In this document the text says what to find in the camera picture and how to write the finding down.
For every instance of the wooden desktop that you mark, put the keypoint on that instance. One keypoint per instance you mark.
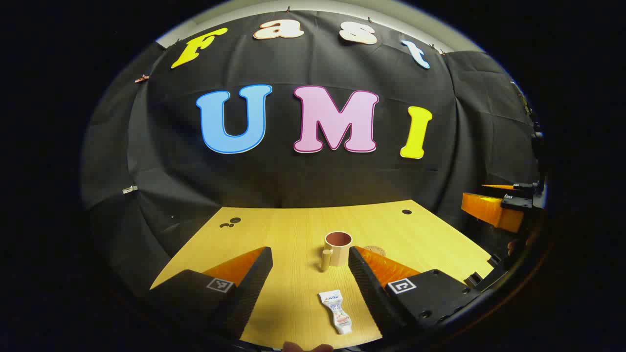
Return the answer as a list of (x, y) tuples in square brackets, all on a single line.
[(293, 234)]

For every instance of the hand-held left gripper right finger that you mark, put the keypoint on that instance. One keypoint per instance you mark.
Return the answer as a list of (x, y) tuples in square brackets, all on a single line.
[(367, 288)]

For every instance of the round cork coaster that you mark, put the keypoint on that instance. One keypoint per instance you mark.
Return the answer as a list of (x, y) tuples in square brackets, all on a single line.
[(376, 251)]

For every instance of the beige cup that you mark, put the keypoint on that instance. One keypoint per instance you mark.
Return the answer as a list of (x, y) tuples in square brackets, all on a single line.
[(342, 254)]

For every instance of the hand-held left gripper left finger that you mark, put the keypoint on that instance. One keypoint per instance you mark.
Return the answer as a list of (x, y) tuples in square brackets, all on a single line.
[(254, 283)]

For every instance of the small orange clip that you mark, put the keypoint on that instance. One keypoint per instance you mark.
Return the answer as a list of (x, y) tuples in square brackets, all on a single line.
[(141, 78)]

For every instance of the white toothpaste tube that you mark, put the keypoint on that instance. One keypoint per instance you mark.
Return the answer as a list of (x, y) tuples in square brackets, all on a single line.
[(337, 313)]

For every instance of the black backdrop cloth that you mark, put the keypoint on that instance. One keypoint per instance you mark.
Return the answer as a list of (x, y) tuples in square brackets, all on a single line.
[(293, 186)]

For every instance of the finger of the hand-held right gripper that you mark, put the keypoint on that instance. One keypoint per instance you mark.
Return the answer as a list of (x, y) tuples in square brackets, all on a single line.
[(518, 187), (489, 210)]

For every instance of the small white clip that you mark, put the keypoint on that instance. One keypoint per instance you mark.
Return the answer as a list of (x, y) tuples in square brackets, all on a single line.
[(130, 189)]

